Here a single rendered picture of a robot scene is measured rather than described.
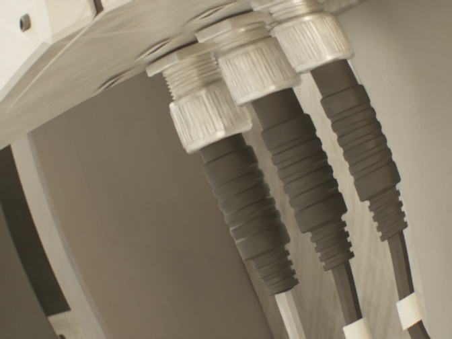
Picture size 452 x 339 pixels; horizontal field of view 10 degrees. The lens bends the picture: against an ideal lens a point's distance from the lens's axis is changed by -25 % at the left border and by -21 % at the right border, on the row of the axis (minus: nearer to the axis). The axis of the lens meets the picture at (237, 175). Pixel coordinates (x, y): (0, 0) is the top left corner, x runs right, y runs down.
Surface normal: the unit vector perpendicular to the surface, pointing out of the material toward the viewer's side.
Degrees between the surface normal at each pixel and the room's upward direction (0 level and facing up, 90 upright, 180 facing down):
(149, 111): 42
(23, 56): 90
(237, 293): 50
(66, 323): 27
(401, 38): 90
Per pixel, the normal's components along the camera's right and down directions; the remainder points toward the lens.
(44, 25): -0.38, 0.12
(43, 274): 0.32, -0.18
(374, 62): -0.86, 0.35
